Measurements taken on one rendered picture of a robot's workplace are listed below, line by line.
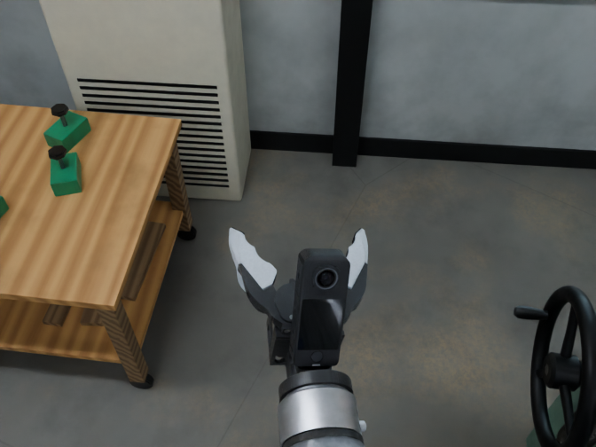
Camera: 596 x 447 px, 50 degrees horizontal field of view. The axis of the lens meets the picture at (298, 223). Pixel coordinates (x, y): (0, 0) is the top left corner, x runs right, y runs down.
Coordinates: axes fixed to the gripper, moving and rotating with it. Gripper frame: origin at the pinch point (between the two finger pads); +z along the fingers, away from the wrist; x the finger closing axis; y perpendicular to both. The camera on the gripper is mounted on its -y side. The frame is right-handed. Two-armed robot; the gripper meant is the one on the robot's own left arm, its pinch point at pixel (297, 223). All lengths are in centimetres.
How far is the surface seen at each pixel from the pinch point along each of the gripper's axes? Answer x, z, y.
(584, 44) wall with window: 115, 121, 53
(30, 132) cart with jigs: -57, 99, 79
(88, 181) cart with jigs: -39, 78, 77
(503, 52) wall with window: 91, 125, 61
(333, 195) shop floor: 42, 112, 119
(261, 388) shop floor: 10, 38, 123
